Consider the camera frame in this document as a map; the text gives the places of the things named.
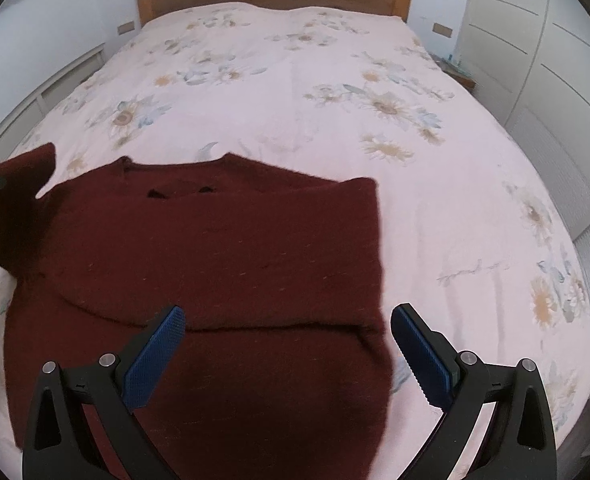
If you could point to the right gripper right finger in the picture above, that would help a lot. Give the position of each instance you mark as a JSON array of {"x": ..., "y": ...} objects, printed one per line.
[{"x": 519, "y": 440}]

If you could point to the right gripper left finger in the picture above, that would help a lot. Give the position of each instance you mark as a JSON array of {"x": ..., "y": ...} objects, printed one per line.
[{"x": 59, "y": 443}]

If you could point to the dark red knitted sweater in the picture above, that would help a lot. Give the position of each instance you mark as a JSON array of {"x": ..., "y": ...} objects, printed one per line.
[{"x": 283, "y": 372}]

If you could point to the pink floral bed cover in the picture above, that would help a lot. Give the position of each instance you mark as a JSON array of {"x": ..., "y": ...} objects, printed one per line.
[{"x": 469, "y": 234}]

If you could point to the right wooden nightstand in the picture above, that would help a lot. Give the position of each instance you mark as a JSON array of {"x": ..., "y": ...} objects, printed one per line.
[{"x": 463, "y": 78}]

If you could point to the white wardrobe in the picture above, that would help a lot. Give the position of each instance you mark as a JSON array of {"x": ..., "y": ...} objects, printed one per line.
[{"x": 530, "y": 60}]

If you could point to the left wall switch plate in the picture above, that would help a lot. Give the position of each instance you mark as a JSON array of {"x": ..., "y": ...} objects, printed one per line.
[{"x": 125, "y": 28}]

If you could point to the wall switch plate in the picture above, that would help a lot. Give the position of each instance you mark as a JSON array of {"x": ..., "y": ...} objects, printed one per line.
[
  {"x": 442, "y": 30},
  {"x": 125, "y": 28}
]

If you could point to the right wall switch plate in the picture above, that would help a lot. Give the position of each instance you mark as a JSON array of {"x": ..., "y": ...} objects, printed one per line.
[{"x": 442, "y": 30}]

